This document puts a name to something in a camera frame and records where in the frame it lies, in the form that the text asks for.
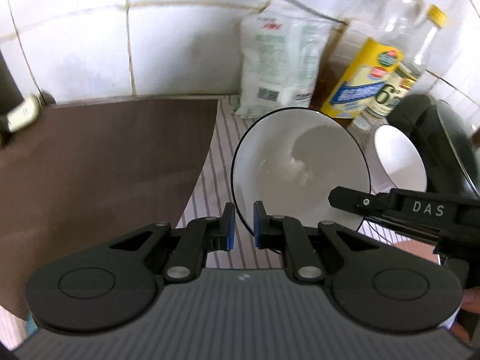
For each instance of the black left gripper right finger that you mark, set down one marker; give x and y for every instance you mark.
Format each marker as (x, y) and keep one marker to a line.
(287, 236)

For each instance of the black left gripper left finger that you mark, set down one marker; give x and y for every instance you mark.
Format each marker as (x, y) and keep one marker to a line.
(189, 247)

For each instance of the white ribbed bowl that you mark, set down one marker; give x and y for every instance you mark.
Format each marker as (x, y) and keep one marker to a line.
(395, 162)

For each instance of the white Morning Honey plate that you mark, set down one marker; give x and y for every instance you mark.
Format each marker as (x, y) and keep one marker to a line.
(290, 160)

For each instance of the person's right hand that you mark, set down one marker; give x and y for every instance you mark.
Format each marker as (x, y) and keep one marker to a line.
(468, 314)

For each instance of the striped table cloth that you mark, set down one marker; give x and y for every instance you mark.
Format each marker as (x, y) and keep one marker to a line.
(225, 194)

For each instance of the black wok with lid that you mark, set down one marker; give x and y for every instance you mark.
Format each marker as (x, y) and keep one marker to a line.
(448, 147)

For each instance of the white vinegar bottle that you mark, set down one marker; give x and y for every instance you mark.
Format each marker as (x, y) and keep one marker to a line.
(415, 42)

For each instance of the white salt bag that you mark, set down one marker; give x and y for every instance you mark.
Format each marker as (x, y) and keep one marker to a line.
(280, 61)

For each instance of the yellow label cooking wine bottle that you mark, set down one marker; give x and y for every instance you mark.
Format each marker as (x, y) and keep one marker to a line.
(361, 54)

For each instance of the cream cutting board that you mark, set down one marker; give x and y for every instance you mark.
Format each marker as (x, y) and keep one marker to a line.
(22, 115)

